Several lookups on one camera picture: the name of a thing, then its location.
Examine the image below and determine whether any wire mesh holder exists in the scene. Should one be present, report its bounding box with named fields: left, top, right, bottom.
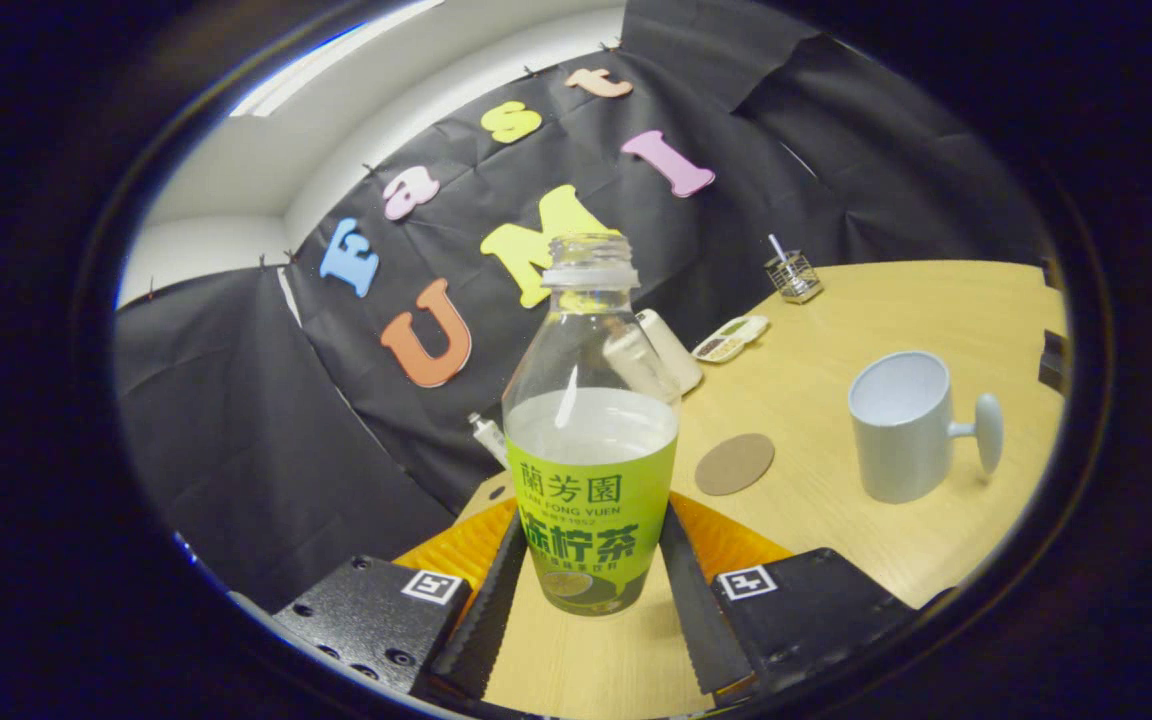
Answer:
left=764, top=250, right=824, bottom=305

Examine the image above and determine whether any long ceiling light panel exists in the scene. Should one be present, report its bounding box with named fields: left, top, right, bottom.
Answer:
left=231, top=0, right=442, bottom=118

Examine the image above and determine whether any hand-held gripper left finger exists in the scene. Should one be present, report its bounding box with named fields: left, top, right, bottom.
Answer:
left=269, top=497, right=529, bottom=705

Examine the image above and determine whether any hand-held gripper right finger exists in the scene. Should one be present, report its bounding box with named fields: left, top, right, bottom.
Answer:
left=658, top=491, right=919, bottom=698

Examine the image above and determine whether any white toaster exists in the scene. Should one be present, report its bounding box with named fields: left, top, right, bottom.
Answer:
left=636, top=308, right=704, bottom=396

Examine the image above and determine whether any round brown coaster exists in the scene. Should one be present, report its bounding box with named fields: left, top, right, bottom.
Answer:
left=694, top=432, right=776, bottom=497

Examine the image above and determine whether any white rectangular tray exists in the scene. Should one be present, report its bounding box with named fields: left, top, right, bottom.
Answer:
left=692, top=315, right=770, bottom=364

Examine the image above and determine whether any clear green label juice bottle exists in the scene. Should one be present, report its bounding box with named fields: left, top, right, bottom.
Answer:
left=502, top=233, right=682, bottom=617

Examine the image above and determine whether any white capped drink bottle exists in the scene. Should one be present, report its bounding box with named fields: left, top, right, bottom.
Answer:
left=468, top=412, right=509, bottom=469

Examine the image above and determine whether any black table clamp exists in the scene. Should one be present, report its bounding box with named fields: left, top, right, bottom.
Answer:
left=1039, top=330, right=1072, bottom=393

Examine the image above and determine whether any pale blue cup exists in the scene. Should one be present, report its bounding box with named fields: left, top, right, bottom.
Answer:
left=848, top=350, right=1005, bottom=505

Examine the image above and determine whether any black backdrop cloth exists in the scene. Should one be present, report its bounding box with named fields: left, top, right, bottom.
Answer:
left=114, top=0, right=1052, bottom=616

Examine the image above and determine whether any wooden table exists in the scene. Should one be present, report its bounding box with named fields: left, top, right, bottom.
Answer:
left=456, top=260, right=1072, bottom=719

